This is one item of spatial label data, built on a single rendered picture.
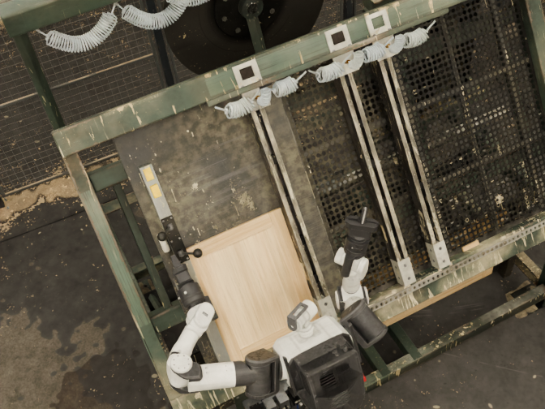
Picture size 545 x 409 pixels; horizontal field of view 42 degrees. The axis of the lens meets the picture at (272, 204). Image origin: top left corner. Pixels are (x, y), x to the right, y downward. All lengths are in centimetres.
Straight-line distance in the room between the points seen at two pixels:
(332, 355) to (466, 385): 168
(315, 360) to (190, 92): 110
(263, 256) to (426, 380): 144
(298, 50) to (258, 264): 90
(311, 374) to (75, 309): 240
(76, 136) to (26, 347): 212
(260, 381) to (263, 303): 57
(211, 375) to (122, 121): 98
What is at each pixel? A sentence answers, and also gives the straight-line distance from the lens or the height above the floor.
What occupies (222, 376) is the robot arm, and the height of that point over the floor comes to 138.
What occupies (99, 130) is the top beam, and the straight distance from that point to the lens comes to 269.
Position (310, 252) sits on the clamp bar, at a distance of 300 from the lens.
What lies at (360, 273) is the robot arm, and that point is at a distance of 271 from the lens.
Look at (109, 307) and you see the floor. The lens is 451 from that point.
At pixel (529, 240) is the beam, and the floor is 84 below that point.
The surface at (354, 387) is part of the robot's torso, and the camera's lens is 260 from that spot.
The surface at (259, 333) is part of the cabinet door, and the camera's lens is 309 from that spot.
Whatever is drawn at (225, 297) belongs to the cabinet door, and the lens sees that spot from 299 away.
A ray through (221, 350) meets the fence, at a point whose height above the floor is 99.
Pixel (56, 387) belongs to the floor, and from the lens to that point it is 434.
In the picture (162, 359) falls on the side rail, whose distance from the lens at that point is 298.
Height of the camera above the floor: 360
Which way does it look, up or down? 49 degrees down
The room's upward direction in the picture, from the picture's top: 8 degrees counter-clockwise
